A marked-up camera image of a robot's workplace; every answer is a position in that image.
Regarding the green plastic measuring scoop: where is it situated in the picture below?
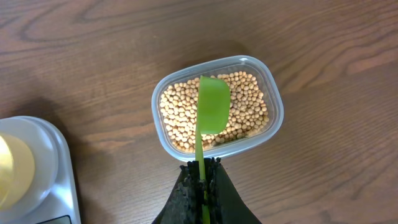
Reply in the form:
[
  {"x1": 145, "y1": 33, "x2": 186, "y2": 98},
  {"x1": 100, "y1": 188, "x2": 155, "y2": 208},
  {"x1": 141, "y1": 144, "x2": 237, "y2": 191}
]
[{"x1": 194, "y1": 75, "x2": 231, "y2": 224}]

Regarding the clear plastic bean container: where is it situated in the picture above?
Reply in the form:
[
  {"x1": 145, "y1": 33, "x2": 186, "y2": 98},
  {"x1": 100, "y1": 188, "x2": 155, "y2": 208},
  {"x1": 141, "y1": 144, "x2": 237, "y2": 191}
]
[{"x1": 150, "y1": 55, "x2": 285, "y2": 163}]

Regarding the white digital kitchen scale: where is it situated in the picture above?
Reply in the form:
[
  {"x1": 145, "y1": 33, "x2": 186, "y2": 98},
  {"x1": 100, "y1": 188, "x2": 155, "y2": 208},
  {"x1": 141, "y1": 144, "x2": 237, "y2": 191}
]
[{"x1": 1, "y1": 116, "x2": 81, "y2": 224}]

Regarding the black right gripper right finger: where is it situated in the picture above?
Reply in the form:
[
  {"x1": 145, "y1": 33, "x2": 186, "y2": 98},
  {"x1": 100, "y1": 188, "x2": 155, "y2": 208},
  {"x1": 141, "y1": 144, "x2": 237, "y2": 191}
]
[{"x1": 205, "y1": 157, "x2": 261, "y2": 224}]

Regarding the pile of soybeans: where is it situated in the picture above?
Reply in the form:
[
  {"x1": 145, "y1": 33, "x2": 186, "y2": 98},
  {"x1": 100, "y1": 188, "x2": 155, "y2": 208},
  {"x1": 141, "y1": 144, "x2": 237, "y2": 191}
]
[{"x1": 159, "y1": 71, "x2": 269, "y2": 153}]

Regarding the yellow plastic bowl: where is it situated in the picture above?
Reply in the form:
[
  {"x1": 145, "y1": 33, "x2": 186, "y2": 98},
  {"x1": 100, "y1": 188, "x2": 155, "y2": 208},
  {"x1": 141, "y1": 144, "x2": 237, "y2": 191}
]
[{"x1": 1, "y1": 133, "x2": 35, "y2": 210}]

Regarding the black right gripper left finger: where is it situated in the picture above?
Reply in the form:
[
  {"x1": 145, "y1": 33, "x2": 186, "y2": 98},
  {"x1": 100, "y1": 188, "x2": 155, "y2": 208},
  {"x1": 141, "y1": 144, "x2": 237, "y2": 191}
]
[{"x1": 153, "y1": 161, "x2": 202, "y2": 224}]

